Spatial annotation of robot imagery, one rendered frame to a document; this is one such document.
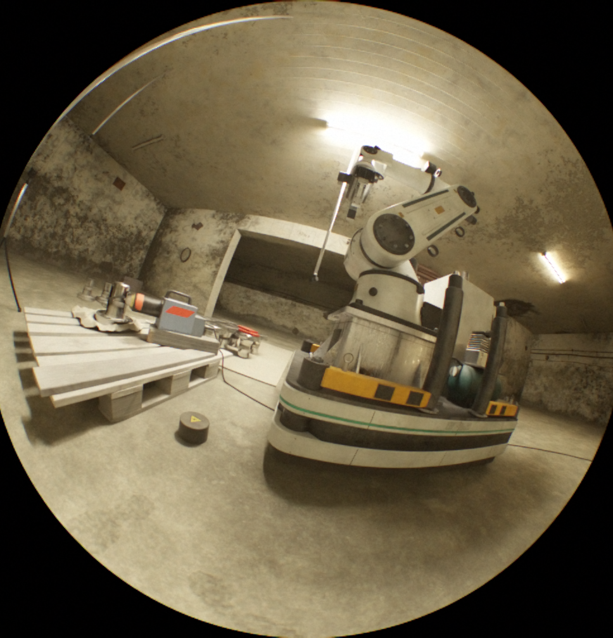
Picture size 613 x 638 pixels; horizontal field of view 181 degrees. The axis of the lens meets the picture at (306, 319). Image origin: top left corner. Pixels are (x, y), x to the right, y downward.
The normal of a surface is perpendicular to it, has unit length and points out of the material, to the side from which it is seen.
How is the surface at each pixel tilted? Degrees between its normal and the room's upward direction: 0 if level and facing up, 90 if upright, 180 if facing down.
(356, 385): 90
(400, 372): 90
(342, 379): 90
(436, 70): 180
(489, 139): 180
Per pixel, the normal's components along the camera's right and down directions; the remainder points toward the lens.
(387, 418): 0.02, -0.04
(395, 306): -0.05, -0.43
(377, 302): -0.38, -0.53
